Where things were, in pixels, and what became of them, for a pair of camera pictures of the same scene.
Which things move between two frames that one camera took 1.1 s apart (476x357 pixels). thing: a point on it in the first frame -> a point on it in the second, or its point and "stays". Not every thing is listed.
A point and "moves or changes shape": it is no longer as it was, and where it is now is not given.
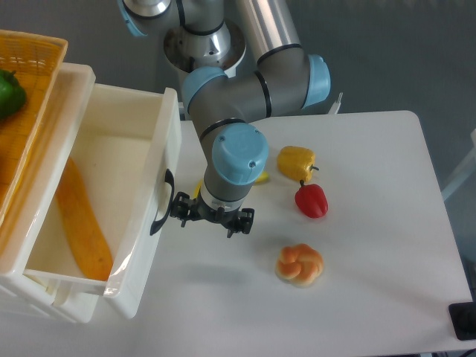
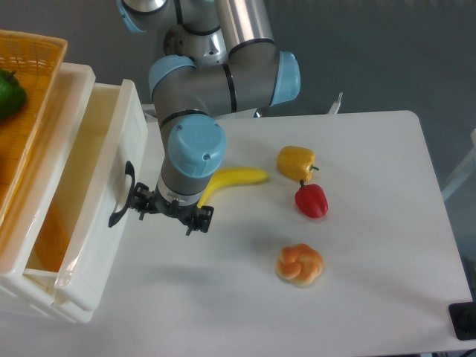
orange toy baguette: x=82 y=223 -> x=54 y=237
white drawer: x=101 y=190 moves or changes shape
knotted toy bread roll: x=299 y=264 stays
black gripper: x=233 y=220 -> x=144 y=198
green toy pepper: x=13 y=95 stays
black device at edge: x=462 y=317 stays
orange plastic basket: x=36 y=59 stays
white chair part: x=463 y=171 stays
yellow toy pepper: x=297 y=162 stays
